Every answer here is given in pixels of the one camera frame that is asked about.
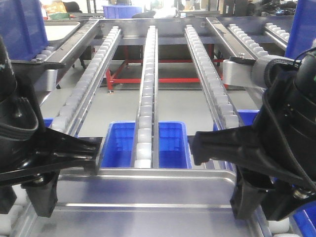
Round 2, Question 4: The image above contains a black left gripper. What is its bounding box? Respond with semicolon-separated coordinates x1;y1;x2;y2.
0;42;103;218

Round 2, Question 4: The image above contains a red metal cart frame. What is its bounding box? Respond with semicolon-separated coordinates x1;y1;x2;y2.
105;45;225;92

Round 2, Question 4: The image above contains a right steel divider rail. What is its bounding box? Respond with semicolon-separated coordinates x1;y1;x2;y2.
206;17;257;60

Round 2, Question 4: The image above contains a far left roller track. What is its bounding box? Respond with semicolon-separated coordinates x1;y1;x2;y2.
31;46;55;62

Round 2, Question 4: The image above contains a steel divider rail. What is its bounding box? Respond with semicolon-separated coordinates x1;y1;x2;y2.
206;17;257;60
35;18;100;67

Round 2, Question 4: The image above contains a large blue bin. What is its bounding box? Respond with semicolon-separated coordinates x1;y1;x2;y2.
0;0;48;61
285;0;316;59

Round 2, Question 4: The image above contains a large blue bin top left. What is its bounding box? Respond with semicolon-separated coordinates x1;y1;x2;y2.
0;0;48;61

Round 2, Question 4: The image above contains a blue bin below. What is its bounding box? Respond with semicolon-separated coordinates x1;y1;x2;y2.
101;121;192;169
43;118;53;127
212;109;316;237

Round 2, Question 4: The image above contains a large blue bin top right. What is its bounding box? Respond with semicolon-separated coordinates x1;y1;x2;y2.
285;0;316;59

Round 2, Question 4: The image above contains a far right roller track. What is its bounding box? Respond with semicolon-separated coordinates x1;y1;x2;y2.
228;24;269;58

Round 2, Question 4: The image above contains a distant blue bin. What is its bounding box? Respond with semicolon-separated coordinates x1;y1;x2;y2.
103;5;142;19

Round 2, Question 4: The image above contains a roller track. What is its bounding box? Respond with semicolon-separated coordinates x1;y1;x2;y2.
185;25;300;237
31;46;55;62
228;24;269;58
131;25;159;169
0;40;117;236

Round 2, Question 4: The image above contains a blue bin below centre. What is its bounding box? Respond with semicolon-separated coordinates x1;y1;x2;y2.
101;121;192;169

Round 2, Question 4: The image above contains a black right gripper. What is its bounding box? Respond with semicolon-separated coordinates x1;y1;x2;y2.
191;48;316;193

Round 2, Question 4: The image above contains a middle roller track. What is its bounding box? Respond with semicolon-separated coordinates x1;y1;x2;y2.
131;25;159;169

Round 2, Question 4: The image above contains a left steel divider rail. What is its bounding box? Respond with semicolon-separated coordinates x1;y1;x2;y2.
35;18;100;67

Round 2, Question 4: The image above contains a grey tray far left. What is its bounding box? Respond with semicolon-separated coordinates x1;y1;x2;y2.
44;20;80;41

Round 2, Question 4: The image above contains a blue bin below right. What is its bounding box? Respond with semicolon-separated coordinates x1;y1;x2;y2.
212;109;316;237

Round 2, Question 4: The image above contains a blue bin below left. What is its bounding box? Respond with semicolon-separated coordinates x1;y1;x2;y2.
43;118;53;127

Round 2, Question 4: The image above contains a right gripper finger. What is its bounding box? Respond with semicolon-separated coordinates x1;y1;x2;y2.
230;166;274;220

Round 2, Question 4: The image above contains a silver metal tray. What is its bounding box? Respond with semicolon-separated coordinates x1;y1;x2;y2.
12;168;262;237

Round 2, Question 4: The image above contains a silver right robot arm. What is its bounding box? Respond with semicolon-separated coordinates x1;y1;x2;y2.
192;48;316;221

